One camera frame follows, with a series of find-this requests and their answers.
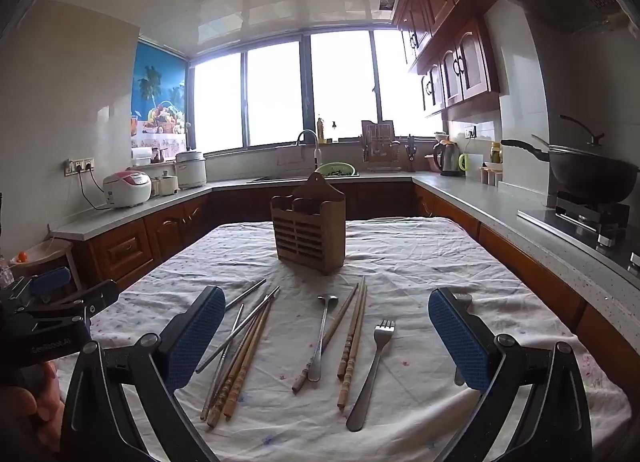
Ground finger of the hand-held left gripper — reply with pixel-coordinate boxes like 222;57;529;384
30;280;120;324
24;266;74;300

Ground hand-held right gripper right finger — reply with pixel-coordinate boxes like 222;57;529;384
428;287;594;462

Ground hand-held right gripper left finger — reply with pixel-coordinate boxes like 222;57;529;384
59;285;227;462

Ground metal spoon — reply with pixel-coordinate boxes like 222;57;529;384
307;293;340;383

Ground wooden utensil holder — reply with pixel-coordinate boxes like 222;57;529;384
270;171;347;276

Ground person's left hand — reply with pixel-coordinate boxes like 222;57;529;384
2;361;65;453

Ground white floral tablecloth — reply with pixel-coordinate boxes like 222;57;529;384
57;216;632;462

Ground wooden base cabinets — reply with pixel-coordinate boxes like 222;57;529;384
75;177;640;378

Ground red and white rice cooker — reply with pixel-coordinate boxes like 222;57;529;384
103;170;152;209

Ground metal fork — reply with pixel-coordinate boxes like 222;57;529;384
346;319;397;433

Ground small white cooking pot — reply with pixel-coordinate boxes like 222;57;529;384
150;174;180;197

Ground grey speckled countertop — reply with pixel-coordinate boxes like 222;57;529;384
49;169;640;343

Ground large white rice cooker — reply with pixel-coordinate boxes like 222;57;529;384
175;149;207;190

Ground kitchen sink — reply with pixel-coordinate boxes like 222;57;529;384
247;173;321;184

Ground steel electric kettle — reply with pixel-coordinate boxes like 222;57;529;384
432;139;460;177

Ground gas stove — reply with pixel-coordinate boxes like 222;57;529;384
517;190;640;275

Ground green plastic colander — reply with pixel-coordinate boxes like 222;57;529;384
315;163;357;179

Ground dish rack with cutting boards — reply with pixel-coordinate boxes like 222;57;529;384
361;119;403;173

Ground black wok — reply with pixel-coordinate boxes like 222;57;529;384
501;115;640;204

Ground metal sink faucet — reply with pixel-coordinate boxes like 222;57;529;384
296;130;321;165

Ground blue fruit print blind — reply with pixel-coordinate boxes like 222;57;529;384
131;39;193;150

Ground dark framed window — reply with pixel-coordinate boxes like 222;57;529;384
190;29;453;155

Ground wooden wall cabinets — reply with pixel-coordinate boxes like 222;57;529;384
392;0;501;119

